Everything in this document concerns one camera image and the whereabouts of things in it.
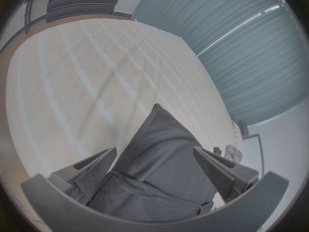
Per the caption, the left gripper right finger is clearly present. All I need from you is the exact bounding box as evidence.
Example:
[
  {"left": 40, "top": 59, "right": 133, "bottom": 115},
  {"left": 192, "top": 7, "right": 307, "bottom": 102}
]
[{"left": 192, "top": 146, "right": 259, "bottom": 202}]

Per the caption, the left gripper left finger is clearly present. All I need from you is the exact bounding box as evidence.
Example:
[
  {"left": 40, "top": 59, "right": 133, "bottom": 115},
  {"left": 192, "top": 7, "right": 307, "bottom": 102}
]
[{"left": 49, "top": 146, "right": 118, "bottom": 205}]

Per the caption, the black T-shirt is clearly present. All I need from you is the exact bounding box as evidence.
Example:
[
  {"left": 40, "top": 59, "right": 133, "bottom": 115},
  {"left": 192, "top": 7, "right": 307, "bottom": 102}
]
[{"left": 87, "top": 103, "right": 218, "bottom": 223}]

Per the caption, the pile of clothes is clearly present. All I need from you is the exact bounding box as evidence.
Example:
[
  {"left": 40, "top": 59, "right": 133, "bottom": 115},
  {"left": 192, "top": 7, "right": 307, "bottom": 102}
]
[{"left": 214, "top": 145, "right": 243, "bottom": 164}]

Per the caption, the bed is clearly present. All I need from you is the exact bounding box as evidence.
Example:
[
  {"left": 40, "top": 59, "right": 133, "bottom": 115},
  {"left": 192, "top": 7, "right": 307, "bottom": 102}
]
[{"left": 5, "top": 18, "right": 266, "bottom": 223}]

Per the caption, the white printed pillow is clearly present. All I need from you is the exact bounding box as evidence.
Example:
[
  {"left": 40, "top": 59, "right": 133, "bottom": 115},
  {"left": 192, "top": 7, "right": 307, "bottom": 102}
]
[{"left": 231, "top": 120, "right": 243, "bottom": 144}]

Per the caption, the grey bedside table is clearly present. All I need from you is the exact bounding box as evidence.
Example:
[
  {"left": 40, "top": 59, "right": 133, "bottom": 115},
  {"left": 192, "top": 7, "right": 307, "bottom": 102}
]
[{"left": 230, "top": 115, "right": 249, "bottom": 136}]

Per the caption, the blue-green curtain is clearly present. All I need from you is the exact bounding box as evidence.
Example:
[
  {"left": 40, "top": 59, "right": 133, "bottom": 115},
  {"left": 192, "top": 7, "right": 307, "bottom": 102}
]
[
  {"left": 132, "top": 0, "right": 280, "bottom": 56},
  {"left": 197, "top": 7, "right": 308, "bottom": 125}
]

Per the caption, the black dressing table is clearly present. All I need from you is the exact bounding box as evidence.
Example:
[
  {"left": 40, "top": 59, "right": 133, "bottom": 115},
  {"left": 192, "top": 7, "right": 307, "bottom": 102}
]
[{"left": 24, "top": 0, "right": 93, "bottom": 34}]

